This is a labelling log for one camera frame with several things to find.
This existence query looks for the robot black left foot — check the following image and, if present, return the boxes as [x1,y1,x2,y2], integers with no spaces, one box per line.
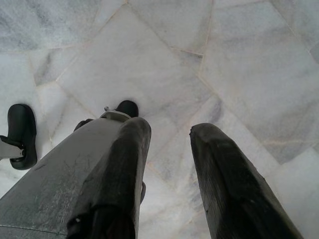
[7,104,38,170]

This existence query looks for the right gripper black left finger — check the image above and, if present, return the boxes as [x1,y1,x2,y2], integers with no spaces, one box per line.
[66,117,153,239]

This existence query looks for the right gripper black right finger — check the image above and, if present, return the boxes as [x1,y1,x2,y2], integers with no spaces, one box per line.
[190,122,304,239]

